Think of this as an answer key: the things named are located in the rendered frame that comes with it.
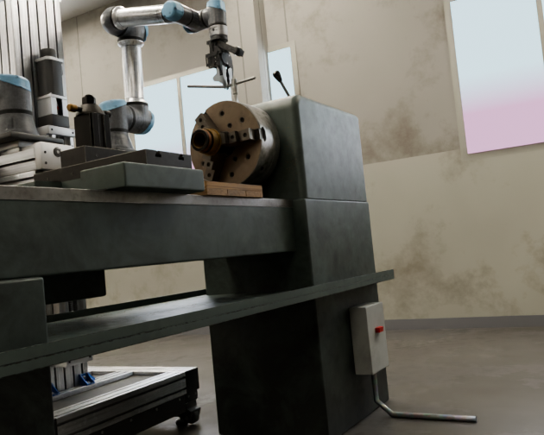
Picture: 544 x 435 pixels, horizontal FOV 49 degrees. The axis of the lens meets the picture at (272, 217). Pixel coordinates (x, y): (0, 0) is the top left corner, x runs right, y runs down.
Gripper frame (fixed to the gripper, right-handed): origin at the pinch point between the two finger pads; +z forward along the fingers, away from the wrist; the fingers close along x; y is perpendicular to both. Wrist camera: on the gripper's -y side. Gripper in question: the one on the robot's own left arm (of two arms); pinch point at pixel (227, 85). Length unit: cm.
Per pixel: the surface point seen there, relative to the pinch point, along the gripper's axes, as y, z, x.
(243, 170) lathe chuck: -19.4, 38.9, 23.5
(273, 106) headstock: -24.5, 14.8, 7.6
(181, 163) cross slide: -32, 42, 73
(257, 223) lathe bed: -29, 58, 32
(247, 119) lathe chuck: -22.8, 21.6, 23.5
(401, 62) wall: 7, -67, -249
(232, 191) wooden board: -30, 49, 47
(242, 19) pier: 131, -130, -225
